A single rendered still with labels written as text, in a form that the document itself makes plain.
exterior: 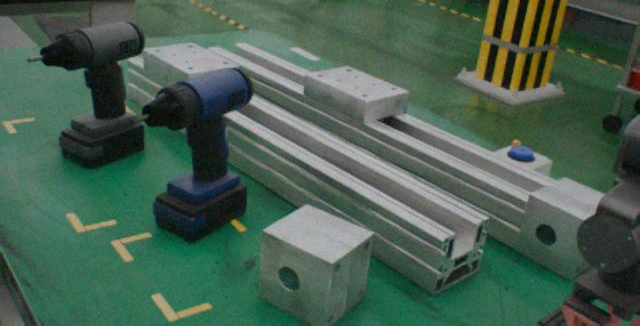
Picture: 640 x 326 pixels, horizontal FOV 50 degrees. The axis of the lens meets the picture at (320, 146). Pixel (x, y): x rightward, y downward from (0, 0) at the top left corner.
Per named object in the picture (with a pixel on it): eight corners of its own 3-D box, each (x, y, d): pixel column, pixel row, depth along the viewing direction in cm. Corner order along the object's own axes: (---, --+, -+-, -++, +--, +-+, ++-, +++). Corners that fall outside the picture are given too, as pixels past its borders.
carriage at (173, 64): (238, 99, 130) (240, 65, 127) (188, 109, 123) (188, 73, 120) (191, 74, 140) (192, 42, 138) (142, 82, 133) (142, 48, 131)
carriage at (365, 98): (403, 126, 126) (409, 91, 123) (361, 138, 119) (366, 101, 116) (343, 98, 136) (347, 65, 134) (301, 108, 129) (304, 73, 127)
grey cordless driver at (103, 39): (151, 148, 120) (151, 25, 111) (53, 186, 105) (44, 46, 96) (121, 135, 124) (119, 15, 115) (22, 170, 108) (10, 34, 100)
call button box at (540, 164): (545, 191, 120) (554, 158, 118) (514, 206, 114) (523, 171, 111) (506, 173, 125) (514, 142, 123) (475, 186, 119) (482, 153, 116)
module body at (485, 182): (550, 231, 107) (563, 182, 104) (514, 251, 101) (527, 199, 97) (243, 78, 159) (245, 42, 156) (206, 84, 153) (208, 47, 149)
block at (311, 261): (374, 289, 89) (384, 225, 85) (323, 332, 80) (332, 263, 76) (311, 259, 93) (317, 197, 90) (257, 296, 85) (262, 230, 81)
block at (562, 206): (612, 253, 103) (630, 197, 99) (570, 281, 95) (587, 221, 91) (558, 227, 109) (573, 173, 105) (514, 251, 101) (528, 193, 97)
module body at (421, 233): (478, 270, 95) (490, 217, 91) (432, 295, 88) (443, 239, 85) (171, 91, 147) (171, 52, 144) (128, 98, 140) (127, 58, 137)
